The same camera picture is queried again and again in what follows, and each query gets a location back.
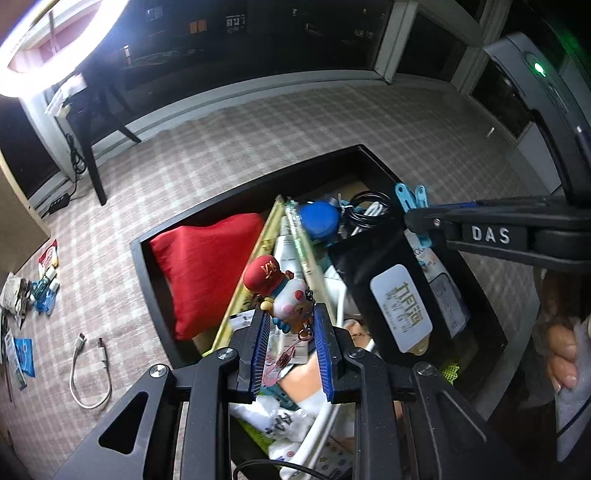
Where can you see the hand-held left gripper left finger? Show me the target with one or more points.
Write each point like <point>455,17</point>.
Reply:
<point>261,355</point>

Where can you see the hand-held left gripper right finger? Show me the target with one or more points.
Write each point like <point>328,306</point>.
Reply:
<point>324,350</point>

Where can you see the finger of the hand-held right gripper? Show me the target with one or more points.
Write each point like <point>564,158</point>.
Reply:
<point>508,203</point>
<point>489,235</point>

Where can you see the toy figurine with red cap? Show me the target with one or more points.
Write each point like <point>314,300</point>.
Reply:
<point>281,295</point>

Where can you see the clear box with white label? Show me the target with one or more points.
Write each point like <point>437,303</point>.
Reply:
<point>450,300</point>

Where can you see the blue clothes peg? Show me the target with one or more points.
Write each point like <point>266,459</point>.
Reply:
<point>411,196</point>

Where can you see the black storage container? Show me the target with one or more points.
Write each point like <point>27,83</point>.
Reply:
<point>231,205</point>

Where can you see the person's right hand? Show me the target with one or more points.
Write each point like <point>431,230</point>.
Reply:
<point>563,355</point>

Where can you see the white printed plastic bag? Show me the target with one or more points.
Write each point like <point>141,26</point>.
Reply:
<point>277,420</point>

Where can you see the black pouch with white label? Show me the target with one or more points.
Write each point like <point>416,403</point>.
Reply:
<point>364,258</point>

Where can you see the red cloth pouch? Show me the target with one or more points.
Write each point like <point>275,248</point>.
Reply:
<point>203,267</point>

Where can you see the gold-edged flat box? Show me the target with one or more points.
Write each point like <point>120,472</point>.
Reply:
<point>288,240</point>

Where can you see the yellow mesh piece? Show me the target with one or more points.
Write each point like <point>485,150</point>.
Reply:
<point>448,371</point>

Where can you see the blue round lid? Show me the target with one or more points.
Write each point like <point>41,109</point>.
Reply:
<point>318,219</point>

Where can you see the green tube with white cap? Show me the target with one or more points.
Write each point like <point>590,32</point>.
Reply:
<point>44,282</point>

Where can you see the red and yellow creamer packet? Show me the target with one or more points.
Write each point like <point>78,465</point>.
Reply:
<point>48,256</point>

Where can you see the blue wipes packet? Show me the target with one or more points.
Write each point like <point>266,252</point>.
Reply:
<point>24,355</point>

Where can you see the black table stand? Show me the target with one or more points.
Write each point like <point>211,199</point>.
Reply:
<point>94,175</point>

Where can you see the blue and white blister pack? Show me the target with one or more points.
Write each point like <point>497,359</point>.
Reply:
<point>9,346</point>

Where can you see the black power strip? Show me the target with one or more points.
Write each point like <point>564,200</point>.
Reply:
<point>60,203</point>

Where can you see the cream paper packet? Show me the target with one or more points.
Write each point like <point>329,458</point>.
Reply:
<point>11,290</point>

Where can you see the white papers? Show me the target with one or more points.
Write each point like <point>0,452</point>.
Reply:
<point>69,90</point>

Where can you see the white window frame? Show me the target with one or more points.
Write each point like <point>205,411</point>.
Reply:
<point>392,41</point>

